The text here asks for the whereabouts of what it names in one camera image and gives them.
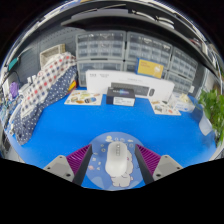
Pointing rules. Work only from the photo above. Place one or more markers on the dark wall shelf unit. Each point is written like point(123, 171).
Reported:
point(133, 18)

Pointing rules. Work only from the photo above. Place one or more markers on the yellow box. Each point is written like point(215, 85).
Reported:
point(150, 68)

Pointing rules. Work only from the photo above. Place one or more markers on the round cartoon-print mouse pad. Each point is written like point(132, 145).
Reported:
point(99, 166)

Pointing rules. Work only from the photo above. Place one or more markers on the long white keyboard box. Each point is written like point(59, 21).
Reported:
point(96, 80)

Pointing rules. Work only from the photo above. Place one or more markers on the green potted plant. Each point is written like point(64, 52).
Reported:
point(213, 110)

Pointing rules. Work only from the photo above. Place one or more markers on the small white packet box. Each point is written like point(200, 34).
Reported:
point(183, 103)

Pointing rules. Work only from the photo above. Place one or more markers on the purple object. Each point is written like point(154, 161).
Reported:
point(14, 90)

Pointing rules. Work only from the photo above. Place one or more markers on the red and blue checkered cloth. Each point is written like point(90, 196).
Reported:
point(46, 80)

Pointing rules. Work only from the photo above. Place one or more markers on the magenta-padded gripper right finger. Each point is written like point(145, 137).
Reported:
point(161, 166)

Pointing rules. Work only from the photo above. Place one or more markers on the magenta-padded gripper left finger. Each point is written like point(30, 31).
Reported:
point(65, 167)

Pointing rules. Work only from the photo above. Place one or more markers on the small black box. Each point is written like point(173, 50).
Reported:
point(120, 95)

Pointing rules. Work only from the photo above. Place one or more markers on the white wicker basket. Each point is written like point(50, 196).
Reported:
point(51, 54)

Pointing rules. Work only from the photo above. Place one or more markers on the small white device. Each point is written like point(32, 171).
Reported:
point(24, 89)

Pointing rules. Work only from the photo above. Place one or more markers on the white computer mouse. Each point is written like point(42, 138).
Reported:
point(116, 158)

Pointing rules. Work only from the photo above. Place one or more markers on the printed picture sheet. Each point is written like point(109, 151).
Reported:
point(165, 108)
point(83, 98)

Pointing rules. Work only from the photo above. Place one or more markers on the navy white-dotted cloth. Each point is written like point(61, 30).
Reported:
point(23, 130)

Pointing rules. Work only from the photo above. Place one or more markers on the grey plastic drawer cabinet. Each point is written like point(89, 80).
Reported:
point(148, 46)
point(100, 46)
point(183, 66)

